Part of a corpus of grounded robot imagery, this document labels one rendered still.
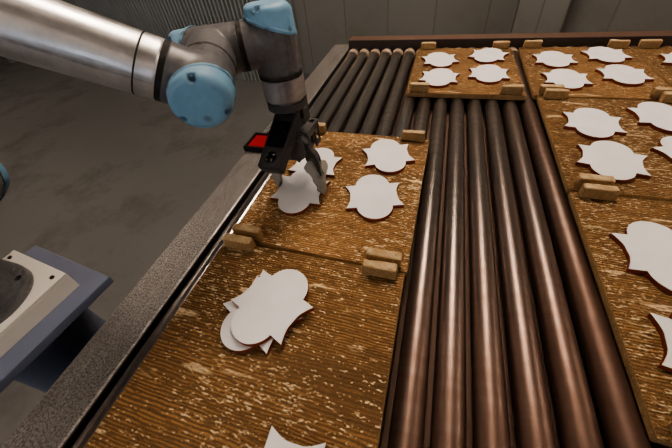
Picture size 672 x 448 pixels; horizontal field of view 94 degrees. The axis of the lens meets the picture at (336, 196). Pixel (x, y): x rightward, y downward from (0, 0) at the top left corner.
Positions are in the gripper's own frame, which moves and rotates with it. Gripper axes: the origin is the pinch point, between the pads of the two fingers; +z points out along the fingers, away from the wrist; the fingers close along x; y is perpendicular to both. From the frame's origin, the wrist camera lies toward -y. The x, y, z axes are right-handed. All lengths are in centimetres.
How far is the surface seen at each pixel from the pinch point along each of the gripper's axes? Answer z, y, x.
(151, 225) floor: 92, 48, 143
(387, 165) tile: -0.1, 12.6, -17.0
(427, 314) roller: 4.4, -19.8, -29.4
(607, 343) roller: 4, -18, -53
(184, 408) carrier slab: 3.1, -41.8, -0.6
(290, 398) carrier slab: 3.0, -36.8, -13.7
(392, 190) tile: 0.3, 4.3, -19.6
